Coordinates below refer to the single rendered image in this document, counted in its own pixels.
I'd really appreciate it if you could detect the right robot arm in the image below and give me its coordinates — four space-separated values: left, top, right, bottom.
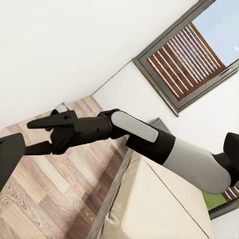
23 103 239 195

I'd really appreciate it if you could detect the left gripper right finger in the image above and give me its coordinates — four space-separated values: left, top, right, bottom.
223 132 239 173

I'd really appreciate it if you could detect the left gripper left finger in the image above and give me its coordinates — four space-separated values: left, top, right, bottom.
0 132 27 192

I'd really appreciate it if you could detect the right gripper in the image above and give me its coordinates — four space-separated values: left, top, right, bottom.
23 110 99 156

